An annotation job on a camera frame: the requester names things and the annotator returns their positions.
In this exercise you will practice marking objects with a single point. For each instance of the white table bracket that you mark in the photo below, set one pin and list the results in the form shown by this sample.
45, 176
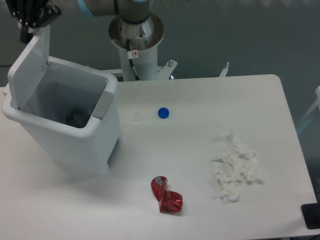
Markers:
224, 70

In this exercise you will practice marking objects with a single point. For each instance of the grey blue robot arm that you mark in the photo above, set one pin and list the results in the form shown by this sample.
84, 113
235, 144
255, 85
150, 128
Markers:
134, 26

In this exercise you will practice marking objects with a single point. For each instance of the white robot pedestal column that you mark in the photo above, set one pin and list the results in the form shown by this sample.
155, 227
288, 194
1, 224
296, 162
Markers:
143, 63

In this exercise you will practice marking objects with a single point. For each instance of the blue bottle cap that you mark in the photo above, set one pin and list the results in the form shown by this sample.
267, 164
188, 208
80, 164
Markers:
163, 113

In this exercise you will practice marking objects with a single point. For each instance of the dark object inside bin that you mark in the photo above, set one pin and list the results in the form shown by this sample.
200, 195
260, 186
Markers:
77, 118

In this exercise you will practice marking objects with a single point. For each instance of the white trash can body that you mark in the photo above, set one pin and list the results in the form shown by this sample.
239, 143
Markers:
66, 86

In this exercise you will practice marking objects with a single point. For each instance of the white trash can lid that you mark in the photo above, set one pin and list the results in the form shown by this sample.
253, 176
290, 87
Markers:
29, 69

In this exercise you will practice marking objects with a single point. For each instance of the white bottle cap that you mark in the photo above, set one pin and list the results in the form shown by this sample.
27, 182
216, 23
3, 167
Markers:
136, 117

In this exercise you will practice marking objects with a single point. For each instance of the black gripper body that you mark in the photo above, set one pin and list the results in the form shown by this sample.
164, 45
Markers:
23, 5

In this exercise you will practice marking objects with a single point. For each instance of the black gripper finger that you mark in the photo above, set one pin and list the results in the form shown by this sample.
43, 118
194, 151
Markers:
24, 17
45, 15

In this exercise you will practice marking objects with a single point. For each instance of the black device at edge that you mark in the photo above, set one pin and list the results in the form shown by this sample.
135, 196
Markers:
311, 215

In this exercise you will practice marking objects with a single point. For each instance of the white mounting bracket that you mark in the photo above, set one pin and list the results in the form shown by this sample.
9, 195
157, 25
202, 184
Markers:
166, 72

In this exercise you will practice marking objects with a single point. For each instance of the crumpled white tissue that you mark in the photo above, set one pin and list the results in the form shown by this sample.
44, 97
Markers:
240, 165

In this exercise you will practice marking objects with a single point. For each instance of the crushed red can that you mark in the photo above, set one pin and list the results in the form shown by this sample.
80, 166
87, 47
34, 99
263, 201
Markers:
169, 202

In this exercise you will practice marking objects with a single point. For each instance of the white frame at right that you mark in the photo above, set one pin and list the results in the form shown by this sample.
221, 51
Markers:
310, 115

